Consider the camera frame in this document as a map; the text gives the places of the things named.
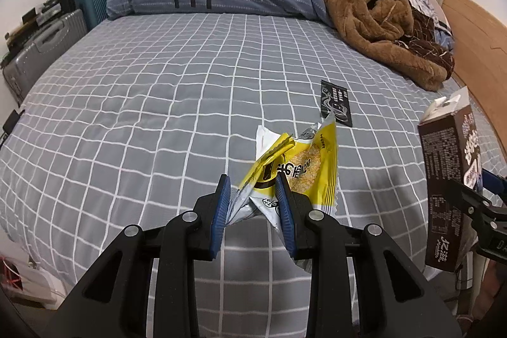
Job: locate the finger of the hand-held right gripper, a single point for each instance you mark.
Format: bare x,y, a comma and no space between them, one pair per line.
465,195
495,184

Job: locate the brown printed cardboard box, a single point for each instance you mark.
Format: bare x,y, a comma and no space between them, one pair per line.
443,163

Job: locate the teal hard suitcase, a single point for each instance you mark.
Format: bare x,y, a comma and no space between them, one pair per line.
91,1

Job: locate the black printed card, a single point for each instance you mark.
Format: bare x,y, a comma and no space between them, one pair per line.
336,104

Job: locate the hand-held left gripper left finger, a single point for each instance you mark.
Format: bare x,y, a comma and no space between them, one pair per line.
220,211

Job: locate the wooden headboard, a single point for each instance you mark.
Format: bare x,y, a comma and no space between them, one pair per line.
475,41

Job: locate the grey checked bed sheet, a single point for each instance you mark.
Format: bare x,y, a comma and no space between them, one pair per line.
158,104

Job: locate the white plastic box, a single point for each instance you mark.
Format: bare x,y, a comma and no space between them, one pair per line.
35,282

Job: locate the grey hard suitcase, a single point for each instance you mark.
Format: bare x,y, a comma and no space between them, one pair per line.
39,49

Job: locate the yellow snack wrapper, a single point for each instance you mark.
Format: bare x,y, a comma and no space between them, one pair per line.
313,167

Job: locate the brown fleece blanket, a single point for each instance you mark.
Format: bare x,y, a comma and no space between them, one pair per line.
356,1

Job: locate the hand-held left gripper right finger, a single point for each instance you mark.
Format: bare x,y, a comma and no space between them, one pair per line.
285,211

